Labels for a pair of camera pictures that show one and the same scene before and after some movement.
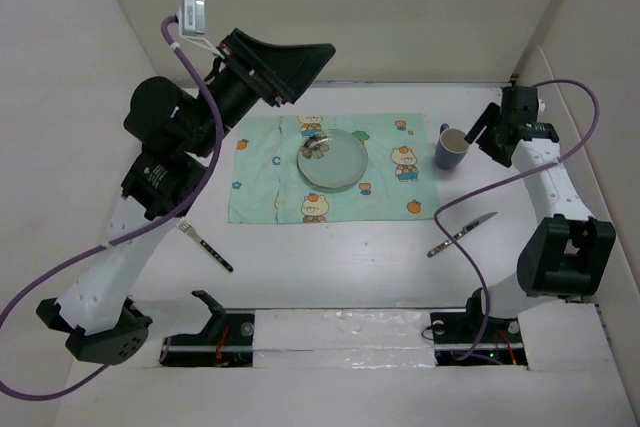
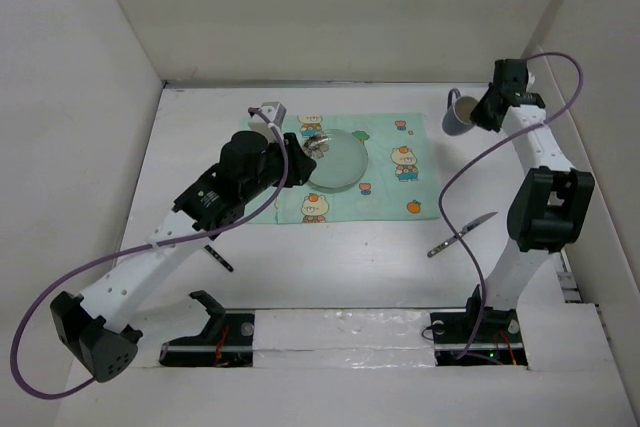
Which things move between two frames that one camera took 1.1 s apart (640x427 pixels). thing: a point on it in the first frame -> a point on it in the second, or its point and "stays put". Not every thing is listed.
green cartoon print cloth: [399, 182] stays put
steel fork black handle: [188, 228] stays put
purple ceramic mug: [451, 147] -> [458, 120]
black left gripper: [281, 72] -> [299, 165]
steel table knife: [466, 229] stays put
